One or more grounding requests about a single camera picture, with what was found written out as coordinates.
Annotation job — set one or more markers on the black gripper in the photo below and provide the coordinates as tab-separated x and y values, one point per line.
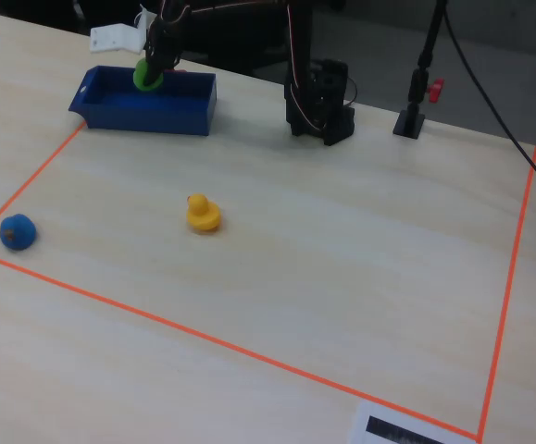
160	52

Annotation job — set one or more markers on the green rubber duck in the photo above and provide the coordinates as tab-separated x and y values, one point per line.
140	76

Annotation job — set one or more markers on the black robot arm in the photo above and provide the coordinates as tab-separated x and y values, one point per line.
304	83

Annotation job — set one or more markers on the blue plastic box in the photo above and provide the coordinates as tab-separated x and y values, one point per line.
156	111

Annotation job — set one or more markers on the yellow rubber duck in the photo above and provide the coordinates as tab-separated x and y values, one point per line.
203	215

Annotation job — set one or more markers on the blue rubber duck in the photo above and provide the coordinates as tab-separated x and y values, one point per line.
17	233

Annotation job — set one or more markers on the orange tape strip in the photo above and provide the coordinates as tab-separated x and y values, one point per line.
226	344
508	287
27	185

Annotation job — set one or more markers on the red clamp knob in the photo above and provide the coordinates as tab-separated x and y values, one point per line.
435	89

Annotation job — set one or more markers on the white paper with black bar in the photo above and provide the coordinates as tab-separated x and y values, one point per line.
388	427

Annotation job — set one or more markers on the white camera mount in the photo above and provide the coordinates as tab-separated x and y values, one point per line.
115	37

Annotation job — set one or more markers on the black camera stand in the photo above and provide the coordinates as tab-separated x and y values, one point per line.
415	92

